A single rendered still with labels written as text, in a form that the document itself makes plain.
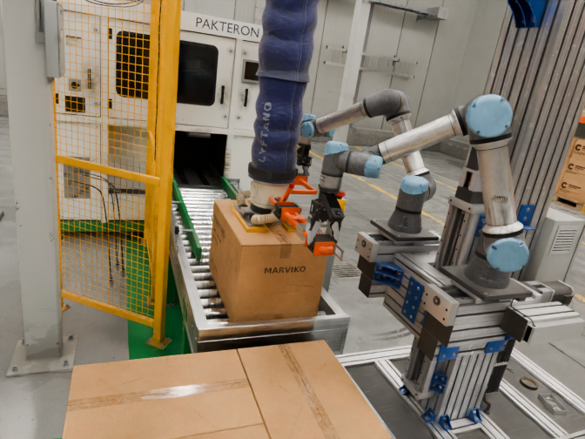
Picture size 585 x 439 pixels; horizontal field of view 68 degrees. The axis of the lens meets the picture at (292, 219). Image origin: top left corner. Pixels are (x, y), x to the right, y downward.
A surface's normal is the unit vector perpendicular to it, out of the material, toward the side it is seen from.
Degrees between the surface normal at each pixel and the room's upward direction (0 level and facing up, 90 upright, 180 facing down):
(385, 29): 90
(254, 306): 90
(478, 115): 83
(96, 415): 0
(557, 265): 90
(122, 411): 0
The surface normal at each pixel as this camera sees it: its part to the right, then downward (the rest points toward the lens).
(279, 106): 0.08, 0.12
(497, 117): -0.32, 0.15
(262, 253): 0.35, 0.35
